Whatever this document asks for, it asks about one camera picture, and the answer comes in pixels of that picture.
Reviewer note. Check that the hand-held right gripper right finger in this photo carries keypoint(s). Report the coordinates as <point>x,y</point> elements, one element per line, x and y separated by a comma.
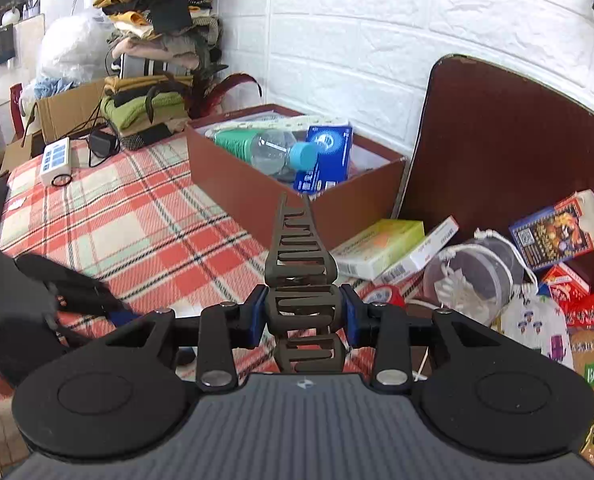
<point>349,317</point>

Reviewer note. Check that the white paper scrap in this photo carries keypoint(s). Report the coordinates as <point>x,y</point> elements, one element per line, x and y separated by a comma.
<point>17,203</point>

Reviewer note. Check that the dark hair claw clip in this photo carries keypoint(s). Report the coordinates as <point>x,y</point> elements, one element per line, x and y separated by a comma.
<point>302,260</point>

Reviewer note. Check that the red tape roll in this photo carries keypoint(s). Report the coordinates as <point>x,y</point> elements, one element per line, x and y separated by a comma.
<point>389,294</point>

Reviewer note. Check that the clear round plastic container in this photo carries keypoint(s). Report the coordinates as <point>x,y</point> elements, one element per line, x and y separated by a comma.
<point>472,280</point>

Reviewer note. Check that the dark red feather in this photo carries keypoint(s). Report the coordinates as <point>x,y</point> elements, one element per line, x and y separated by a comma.
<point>232,85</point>

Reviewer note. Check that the brown wooden headboard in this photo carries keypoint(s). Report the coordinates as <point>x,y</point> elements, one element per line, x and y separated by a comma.
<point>502,160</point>

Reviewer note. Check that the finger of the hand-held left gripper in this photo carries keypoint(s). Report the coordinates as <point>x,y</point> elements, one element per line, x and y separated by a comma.
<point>67,280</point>

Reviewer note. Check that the red snack packet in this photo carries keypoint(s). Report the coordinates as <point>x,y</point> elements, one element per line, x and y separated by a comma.
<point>567,280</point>

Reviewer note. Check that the brown shoebox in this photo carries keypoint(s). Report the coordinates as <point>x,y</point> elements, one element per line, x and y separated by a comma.
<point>237,195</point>

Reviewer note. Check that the white blue power strip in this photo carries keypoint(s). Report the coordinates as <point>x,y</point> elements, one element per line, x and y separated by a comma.
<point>54,160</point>

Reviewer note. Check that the white plastic bag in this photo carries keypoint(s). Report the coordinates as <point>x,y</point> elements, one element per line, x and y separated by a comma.
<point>72,45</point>

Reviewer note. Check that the blue box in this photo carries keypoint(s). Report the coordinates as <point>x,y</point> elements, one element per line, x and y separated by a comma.
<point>327,155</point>

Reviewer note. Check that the black power adapter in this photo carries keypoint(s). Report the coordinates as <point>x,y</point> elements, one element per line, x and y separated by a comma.
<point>102,142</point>

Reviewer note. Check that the open cardboard box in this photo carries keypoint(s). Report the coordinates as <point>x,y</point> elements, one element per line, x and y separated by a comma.
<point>67,110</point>

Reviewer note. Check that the red chair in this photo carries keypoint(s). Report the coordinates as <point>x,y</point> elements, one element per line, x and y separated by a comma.
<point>17,102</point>

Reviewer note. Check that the plaid bed sheet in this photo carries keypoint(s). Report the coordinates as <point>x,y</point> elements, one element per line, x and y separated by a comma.
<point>137,220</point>

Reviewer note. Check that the white barcode medicine box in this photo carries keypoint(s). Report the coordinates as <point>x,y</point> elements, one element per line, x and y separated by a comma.
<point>427,250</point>

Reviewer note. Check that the colourful card game box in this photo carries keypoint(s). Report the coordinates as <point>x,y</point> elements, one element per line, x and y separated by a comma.
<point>557,235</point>

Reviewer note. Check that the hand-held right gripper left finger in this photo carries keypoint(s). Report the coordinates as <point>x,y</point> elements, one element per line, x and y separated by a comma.
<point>255,317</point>

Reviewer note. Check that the green medicine box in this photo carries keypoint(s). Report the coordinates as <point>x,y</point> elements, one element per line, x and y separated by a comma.
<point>382,242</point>

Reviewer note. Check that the pile of clothes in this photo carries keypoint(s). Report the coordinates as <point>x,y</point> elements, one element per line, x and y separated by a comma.
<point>152,20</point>

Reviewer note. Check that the green-label plastic water bottle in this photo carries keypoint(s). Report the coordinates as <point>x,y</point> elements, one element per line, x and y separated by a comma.
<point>257,147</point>

